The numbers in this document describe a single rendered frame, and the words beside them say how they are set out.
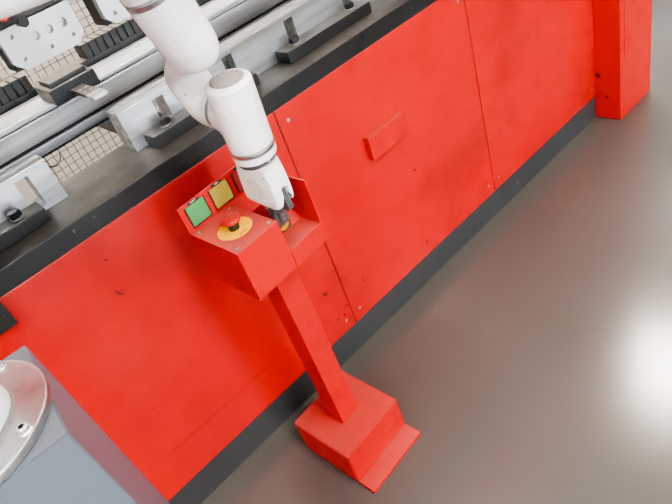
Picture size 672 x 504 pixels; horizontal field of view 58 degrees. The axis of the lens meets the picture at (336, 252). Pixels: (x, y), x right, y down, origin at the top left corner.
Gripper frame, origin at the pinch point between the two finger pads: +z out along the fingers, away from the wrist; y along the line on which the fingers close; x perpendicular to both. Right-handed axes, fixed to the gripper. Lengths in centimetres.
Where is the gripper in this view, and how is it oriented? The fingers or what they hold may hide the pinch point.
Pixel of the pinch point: (279, 216)
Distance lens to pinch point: 123.5
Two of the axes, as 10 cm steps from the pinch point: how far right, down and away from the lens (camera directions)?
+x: 6.3, -6.4, 4.4
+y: 7.5, 3.4, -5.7
